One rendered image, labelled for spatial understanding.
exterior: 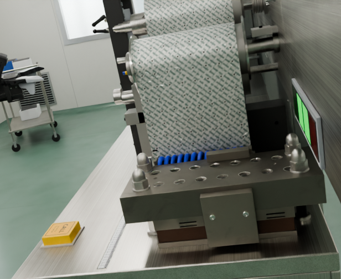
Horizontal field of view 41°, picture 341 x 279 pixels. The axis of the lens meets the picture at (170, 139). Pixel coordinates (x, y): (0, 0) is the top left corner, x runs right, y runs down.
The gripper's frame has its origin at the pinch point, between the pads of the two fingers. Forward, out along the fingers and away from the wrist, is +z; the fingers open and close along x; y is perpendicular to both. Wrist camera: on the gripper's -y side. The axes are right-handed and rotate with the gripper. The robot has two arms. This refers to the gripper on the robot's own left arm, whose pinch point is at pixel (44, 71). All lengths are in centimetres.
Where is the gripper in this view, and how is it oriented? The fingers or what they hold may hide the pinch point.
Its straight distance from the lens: 160.2
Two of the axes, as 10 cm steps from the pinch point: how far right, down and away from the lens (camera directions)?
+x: 2.5, 3.8, -8.9
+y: 1.5, 9.0, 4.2
